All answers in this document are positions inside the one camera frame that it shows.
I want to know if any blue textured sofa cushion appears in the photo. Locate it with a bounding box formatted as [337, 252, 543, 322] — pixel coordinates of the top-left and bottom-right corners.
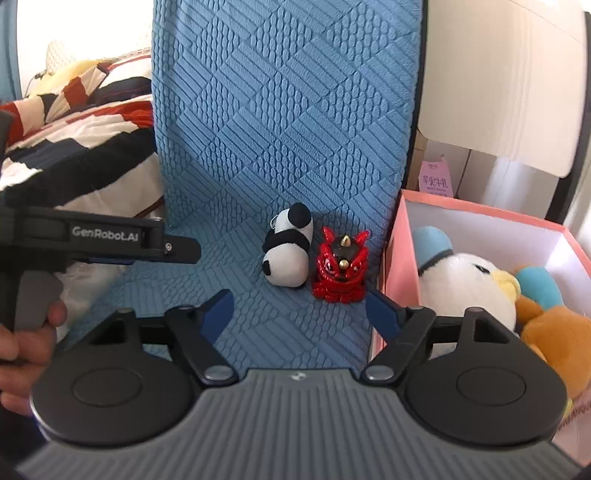
[65, 0, 428, 372]

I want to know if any pink paper tag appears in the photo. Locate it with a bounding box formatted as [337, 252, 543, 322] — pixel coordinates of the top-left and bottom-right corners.
[417, 154, 451, 198]

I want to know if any white duck plush toy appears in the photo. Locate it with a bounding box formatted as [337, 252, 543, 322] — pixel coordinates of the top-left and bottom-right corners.
[412, 225, 523, 334]

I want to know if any yellow pillow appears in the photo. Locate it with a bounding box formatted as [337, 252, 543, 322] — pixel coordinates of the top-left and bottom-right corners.
[27, 59, 100, 99]

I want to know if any brown plush toy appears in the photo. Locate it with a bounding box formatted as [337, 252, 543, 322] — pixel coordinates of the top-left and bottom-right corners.
[513, 264, 591, 412]

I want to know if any brown cardboard box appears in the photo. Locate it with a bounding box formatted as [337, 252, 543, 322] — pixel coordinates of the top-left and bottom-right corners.
[410, 130, 474, 200]

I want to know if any white quilted pillow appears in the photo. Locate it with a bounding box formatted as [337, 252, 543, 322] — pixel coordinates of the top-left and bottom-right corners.
[44, 39, 154, 77]

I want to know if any red lion figurine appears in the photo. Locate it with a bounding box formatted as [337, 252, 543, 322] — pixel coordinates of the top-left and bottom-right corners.
[311, 226, 370, 304]

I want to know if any striped blanket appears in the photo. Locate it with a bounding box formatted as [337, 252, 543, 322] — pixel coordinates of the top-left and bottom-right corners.
[0, 54, 168, 308]

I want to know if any pink cardboard box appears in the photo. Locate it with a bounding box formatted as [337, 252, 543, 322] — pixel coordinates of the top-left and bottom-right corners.
[368, 188, 591, 468]

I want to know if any panda plush toy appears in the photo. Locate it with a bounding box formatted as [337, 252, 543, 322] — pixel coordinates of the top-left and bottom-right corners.
[261, 202, 314, 289]

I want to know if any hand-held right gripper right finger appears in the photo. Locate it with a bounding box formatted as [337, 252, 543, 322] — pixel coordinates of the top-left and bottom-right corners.
[361, 291, 514, 387]

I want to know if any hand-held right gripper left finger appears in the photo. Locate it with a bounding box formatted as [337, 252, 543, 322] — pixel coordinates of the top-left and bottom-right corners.
[88, 289, 239, 387]

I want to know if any black metal frame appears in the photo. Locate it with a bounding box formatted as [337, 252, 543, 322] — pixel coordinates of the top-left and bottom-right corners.
[544, 0, 591, 228]

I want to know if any person's left hand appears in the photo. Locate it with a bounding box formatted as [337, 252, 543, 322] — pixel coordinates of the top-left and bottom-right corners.
[0, 299, 69, 417]

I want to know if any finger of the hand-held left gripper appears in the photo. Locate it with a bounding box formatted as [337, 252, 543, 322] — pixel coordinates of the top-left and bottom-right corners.
[161, 233, 203, 265]

